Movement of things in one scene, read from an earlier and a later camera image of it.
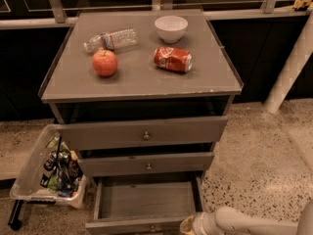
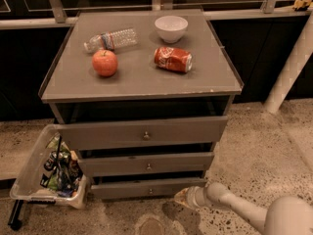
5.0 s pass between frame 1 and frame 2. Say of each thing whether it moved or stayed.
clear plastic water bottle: stayed
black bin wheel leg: stayed
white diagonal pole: stayed
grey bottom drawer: moved
